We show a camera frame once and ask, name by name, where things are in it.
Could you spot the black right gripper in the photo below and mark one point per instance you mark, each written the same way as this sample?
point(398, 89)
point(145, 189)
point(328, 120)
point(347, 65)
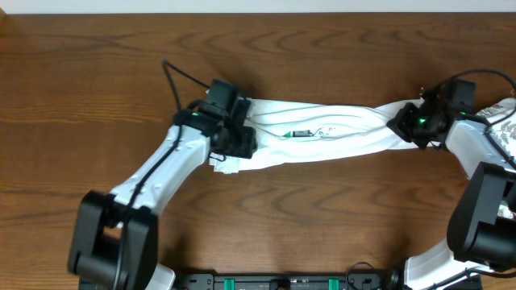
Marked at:
point(398, 125)

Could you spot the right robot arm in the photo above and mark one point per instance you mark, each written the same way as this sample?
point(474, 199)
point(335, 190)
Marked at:
point(480, 241)

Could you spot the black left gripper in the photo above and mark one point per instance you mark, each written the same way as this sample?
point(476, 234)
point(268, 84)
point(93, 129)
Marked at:
point(247, 148)

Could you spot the white printed t-shirt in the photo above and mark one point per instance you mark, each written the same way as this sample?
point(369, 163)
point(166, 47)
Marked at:
point(296, 132)

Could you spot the fern print fabric container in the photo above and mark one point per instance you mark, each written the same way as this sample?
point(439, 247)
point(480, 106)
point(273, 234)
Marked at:
point(505, 134)

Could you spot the black mounting rail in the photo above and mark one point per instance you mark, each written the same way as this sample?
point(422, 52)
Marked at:
point(363, 281)

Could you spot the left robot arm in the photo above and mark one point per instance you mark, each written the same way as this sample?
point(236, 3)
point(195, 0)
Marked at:
point(115, 238)

